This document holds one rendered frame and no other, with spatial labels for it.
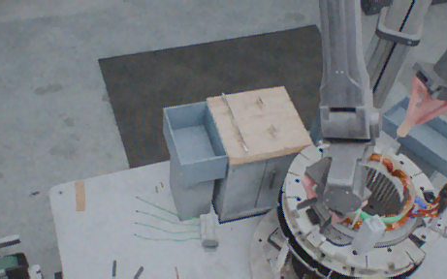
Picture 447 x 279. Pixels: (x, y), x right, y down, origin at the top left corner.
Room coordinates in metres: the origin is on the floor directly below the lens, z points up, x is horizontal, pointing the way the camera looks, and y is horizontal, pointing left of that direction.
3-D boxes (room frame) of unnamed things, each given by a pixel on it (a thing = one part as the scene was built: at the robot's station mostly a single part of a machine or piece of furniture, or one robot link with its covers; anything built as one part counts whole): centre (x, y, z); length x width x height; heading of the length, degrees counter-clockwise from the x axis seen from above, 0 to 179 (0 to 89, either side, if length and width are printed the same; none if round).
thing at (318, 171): (0.55, -0.21, 1.28); 0.10 x 0.07 x 0.07; 44
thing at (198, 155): (0.78, 0.06, 0.92); 0.17 x 0.11 x 0.28; 24
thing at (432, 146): (0.88, -0.50, 0.92); 0.25 x 0.11 x 0.28; 50
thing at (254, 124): (0.84, -0.08, 1.05); 0.20 x 0.19 x 0.02; 114
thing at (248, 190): (0.84, -0.08, 0.91); 0.19 x 0.19 x 0.26; 24
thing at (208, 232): (0.68, 0.00, 0.80); 0.10 x 0.05 x 0.04; 10
